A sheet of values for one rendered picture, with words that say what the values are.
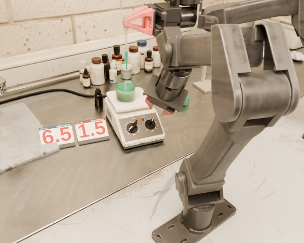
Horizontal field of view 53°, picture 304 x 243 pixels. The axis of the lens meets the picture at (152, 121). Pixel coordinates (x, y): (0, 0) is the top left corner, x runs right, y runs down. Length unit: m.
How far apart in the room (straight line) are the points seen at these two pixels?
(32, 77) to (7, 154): 0.42
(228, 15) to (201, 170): 0.47
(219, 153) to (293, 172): 0.45
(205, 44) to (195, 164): 0.21
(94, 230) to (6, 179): 0.27
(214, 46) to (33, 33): 0.91
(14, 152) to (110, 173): 0.27
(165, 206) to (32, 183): 0.33
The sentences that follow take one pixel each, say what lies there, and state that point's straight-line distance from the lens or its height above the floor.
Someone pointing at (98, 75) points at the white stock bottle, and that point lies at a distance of 1.18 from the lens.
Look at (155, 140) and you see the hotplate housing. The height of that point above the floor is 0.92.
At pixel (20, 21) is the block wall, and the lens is 1.21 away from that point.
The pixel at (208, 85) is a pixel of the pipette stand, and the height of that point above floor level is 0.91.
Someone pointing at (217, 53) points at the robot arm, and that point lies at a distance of 0.40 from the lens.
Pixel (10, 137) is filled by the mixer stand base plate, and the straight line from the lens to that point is 0.96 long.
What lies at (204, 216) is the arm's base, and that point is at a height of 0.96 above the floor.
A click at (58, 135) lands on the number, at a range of 0.91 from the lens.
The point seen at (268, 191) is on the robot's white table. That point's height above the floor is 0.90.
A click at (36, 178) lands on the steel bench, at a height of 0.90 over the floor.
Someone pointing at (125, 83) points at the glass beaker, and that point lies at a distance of 0.87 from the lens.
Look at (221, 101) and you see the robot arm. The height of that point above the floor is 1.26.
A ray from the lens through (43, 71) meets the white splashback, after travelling 1.23.
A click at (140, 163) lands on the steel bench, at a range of 0.82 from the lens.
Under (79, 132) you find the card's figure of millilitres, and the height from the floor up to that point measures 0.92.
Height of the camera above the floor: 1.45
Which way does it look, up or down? 34 degrees down
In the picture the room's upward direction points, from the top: 3 degrees clockwise
